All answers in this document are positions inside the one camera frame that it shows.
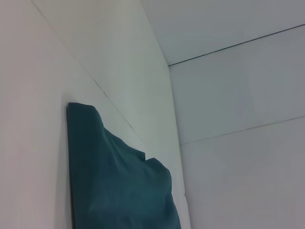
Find teal blue t-shirt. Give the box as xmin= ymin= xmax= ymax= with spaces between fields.
xmin=66 ymin=102 xmax=182 ymax=229

